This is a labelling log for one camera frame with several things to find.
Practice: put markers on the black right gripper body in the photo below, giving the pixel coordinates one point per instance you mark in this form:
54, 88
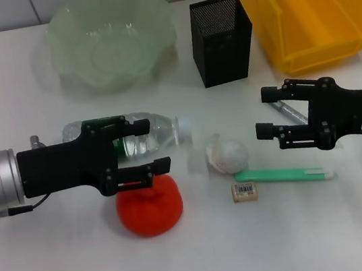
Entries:
351, 113

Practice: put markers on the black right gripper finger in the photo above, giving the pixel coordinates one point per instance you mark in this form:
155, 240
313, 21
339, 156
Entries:
265, 130
272, 94

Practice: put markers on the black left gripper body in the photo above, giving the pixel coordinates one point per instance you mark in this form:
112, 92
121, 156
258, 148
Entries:
56, 167

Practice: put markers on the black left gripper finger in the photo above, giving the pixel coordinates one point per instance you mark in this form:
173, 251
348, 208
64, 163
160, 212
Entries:
139, 127
158, 166

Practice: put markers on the clear green-label water bottle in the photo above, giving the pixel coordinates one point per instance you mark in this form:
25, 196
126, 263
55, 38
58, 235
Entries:
163, 129

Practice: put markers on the white paper ball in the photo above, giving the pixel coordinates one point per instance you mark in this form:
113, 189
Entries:
230, 157

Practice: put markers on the green utility knife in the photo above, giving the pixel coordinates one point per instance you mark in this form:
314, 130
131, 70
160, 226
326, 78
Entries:
275, 174

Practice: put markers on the red-orange toy orange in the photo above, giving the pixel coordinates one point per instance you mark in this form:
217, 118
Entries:
152, 214

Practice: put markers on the beige barcode eraser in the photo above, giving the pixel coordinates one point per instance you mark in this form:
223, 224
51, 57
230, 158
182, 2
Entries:
244, 191

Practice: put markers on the silver glitter pen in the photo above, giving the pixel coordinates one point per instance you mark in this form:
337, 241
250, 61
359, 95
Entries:
291, 112

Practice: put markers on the black mesh pen holder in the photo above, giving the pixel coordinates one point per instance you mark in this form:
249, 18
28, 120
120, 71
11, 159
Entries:
223, 54

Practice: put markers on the pale green glass fruit bowl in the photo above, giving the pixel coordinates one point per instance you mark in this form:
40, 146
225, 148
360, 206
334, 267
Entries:
112, 43

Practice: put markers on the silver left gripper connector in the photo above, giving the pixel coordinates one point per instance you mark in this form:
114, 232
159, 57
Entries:
36, 141

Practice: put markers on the yellow plastic bin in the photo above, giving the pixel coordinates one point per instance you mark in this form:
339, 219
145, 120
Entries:
313, 20

